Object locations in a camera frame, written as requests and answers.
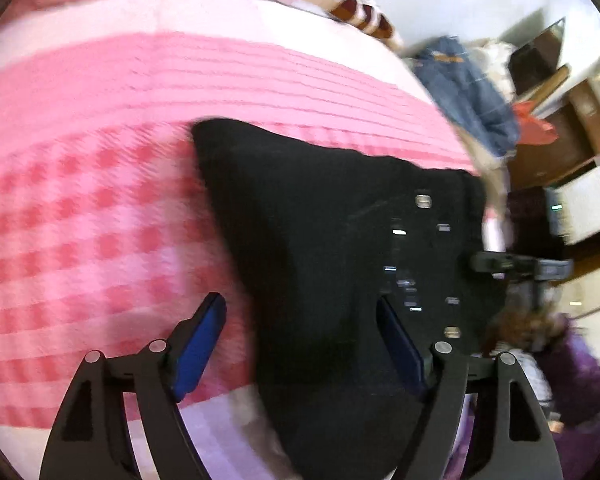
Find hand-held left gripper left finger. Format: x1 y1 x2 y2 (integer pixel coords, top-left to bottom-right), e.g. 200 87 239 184
38 292 228 480

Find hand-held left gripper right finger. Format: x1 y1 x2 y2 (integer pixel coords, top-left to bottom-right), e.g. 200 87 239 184
375 296 566 480

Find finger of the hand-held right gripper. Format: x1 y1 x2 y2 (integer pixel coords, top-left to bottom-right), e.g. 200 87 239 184
382 189 483 261
380 260 483 347

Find black pants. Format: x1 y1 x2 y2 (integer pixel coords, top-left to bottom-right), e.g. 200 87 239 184
191 117 506 480

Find wooden cabinet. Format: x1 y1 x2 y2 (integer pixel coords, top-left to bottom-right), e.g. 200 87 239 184
505 65 600 266

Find blue denim clothes pile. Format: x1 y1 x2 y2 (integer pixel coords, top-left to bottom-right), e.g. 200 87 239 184
414 35 522 157

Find purple clothing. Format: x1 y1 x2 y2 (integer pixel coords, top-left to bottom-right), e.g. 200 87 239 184
460 312 600 480

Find orange cloth item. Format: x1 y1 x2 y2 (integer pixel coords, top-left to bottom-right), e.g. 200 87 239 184
512 101 557 147

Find white floral cloth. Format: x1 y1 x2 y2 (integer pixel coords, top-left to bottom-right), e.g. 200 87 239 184
467 39 517 63

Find dark box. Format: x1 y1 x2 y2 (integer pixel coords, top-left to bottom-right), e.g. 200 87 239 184
507 17 572 98

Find pink checked bedsheet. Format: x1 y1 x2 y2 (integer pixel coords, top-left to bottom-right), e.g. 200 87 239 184
0 0 487 480

